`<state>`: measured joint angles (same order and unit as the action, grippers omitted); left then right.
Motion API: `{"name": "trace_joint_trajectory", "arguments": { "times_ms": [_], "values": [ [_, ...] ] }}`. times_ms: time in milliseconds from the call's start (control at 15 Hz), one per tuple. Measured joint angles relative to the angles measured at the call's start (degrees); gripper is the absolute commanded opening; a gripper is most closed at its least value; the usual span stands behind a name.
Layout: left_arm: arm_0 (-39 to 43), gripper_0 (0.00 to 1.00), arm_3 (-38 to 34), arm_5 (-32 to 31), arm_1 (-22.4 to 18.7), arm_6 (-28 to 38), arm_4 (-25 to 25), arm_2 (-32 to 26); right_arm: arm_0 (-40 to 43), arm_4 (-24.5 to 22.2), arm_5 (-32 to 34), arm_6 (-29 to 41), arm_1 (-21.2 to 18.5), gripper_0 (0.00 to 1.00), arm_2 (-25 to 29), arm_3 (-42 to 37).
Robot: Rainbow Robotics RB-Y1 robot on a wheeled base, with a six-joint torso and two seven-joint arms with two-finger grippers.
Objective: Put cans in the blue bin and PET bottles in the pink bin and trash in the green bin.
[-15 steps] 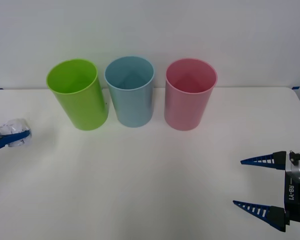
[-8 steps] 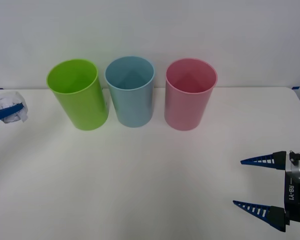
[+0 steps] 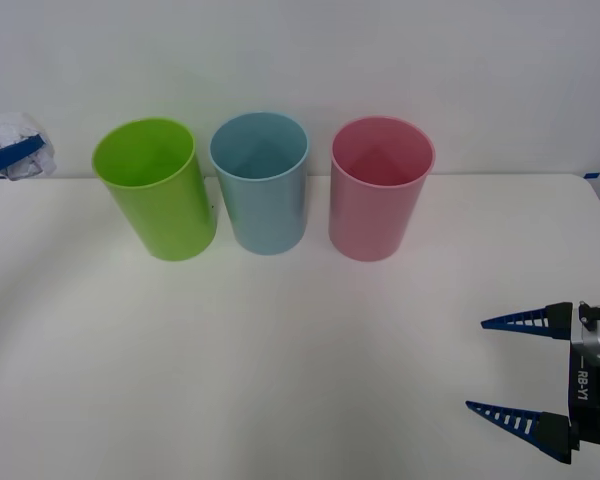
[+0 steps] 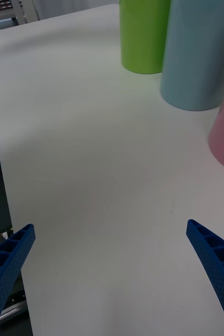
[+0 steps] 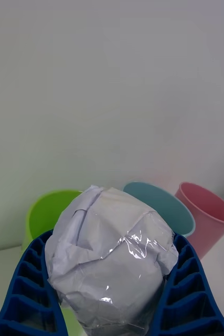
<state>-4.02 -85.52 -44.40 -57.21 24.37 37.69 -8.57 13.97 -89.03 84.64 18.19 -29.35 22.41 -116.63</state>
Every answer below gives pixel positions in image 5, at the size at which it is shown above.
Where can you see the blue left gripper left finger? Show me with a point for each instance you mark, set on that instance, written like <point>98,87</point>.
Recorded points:
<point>25,302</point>

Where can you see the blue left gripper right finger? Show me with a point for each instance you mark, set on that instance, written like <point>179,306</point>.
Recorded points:
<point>190,302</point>

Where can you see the white paper ball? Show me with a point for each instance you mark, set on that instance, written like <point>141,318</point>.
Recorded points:
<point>109,257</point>

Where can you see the pink plastic bin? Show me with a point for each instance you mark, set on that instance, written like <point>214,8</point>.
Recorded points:
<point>211,225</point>

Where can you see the green plastic bin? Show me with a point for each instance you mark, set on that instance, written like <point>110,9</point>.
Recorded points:
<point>42,215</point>

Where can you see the pale blue plastic bin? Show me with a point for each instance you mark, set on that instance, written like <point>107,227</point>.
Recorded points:
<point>169,210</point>

